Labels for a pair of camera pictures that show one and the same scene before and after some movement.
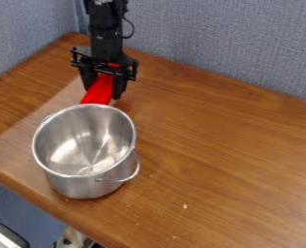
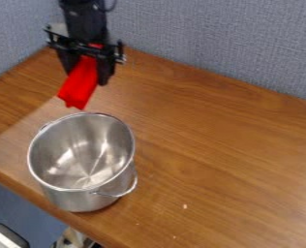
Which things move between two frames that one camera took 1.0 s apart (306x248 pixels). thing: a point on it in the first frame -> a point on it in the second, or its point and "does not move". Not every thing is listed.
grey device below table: (4, 237) does not move
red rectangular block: (100, 94) -> (81, 82)
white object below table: (73, 239) does not move
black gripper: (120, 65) -> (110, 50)
